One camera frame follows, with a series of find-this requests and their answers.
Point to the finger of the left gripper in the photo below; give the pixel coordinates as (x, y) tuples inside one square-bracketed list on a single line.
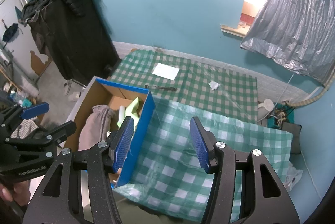
[(16, 114), (55, 136)]

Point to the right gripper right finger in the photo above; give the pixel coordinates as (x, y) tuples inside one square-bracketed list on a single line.
[(203, 142)]

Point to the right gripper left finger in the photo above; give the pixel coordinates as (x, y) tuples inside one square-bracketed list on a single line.
[(120, 142)]

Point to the grey plush mitten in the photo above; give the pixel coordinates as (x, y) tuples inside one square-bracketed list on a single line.
[(96, 127)]

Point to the lime green cloth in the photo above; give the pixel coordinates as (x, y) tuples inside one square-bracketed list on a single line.
[(131, 110)]

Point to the person left hand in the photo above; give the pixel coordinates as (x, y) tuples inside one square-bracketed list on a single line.
[(20, 193)]

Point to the blue cardboard box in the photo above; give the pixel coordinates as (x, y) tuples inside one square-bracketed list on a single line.
[(117, 97)]

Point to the green checked tablecloth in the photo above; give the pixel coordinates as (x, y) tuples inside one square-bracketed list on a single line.
[(177, 163)]

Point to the crumpled white tissue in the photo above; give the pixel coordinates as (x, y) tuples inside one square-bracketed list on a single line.
[(214, 85)]

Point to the dark knife on mat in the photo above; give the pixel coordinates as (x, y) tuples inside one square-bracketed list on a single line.
[(155, 87)]

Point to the green beige checked mat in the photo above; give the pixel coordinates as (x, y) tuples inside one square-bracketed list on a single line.
[(235, 98)]

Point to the white paper sheet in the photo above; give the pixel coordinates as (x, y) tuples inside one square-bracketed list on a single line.
[(165, 71)]

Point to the white plastic bag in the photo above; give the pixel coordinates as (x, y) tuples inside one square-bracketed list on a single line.
[(293, 176)]

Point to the silver foil curtain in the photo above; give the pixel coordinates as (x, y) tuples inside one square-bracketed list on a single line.
[(296, 34)]

